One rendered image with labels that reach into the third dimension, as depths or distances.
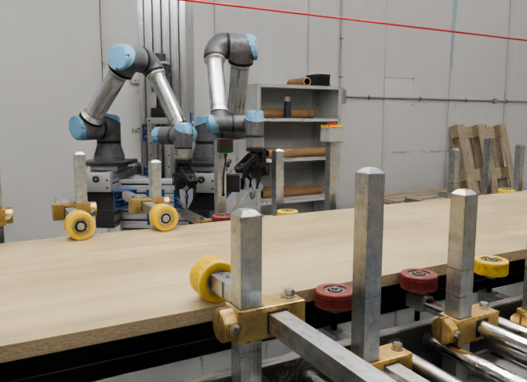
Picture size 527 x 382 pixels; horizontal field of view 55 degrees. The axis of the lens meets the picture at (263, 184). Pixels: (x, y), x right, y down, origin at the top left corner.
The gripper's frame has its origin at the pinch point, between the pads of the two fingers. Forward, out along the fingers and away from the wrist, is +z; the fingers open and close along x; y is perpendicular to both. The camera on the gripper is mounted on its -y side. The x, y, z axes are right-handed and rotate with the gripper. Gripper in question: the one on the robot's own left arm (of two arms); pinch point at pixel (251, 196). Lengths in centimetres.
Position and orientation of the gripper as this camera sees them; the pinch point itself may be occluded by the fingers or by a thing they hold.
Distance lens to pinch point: 209.5
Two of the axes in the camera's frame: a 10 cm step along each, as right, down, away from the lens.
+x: -7.5, -0.9, 6.6
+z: 0.0, 9.9, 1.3
